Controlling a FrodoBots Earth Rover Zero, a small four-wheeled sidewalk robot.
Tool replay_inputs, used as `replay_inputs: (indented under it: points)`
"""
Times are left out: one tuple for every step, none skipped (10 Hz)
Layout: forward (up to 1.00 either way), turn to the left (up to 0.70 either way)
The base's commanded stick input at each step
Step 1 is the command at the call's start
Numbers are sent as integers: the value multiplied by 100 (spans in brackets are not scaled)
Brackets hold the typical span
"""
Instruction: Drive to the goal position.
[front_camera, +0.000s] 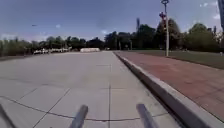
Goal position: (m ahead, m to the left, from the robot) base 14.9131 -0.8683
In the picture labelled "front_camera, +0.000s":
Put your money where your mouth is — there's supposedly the grey concrete slab pavement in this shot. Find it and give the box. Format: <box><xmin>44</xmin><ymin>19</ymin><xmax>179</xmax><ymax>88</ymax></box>
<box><xmin>0</xmin><ymin>50</ymin><xmax>183</xmax><ymax>128</ymax></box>

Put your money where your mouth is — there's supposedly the row of trees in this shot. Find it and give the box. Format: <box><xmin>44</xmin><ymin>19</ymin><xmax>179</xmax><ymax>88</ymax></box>
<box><xmin>0</xmin><ymin>18</ymin><xmax>224</xmax><ymax>57</ymax></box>

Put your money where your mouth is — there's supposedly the tall distant tower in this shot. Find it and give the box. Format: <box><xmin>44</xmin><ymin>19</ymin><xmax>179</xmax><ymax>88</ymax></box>
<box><xmin>135</xmin><ymin>17</ymin><xmax>141</xmax><ymax>32</ymax></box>

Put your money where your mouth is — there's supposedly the grey stone kerb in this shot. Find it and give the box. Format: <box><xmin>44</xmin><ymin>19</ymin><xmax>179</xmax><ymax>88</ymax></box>
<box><xmin>113</xmin><ymin>51</ymin><xmax>224</xmax><ymax>128</ymax></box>

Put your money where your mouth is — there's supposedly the robot's own part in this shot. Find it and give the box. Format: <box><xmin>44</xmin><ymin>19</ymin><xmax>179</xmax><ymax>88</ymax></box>
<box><xmin>68</xmin><ymin>104</ymin><xmax>89</xmax><ymax>128</ymax></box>
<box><xmin>135</xmin><ymin>103</ymin><xmax>158</xmax><ymax>128</ymax></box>

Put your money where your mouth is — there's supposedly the row of parked vehicles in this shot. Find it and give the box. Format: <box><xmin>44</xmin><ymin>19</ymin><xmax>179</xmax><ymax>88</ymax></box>
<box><xmin>32</xmin><ymin>47</ymin><xmax>72</xmax><ymax>55</ymax></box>

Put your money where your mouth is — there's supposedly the tall lamp pole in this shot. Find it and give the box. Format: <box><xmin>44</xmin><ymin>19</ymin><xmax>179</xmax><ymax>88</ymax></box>
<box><xmin>158</xmin><ymin>0</ymin><xmax>170</xmax><ymax>57</ymax></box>

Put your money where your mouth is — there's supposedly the red brick path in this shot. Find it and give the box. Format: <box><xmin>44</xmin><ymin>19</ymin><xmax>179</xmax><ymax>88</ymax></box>
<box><xmin>114</xmin><ymin>50</ymin><xmax>224</xmax><ymax>122</ymax></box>

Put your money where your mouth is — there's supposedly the green grass lawn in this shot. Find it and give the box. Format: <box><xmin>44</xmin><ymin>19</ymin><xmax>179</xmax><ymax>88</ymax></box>
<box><xmin>133</xmin><ymin>49</ymin><xmax>224</xmax><ymax>70</ymax></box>

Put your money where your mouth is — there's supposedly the pale low wall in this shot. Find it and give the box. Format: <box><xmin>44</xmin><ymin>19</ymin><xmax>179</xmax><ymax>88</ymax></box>
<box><xmin>79</xmin><ymin>47</ymin><xmax>101</xmax><ymax>53</ymax></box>

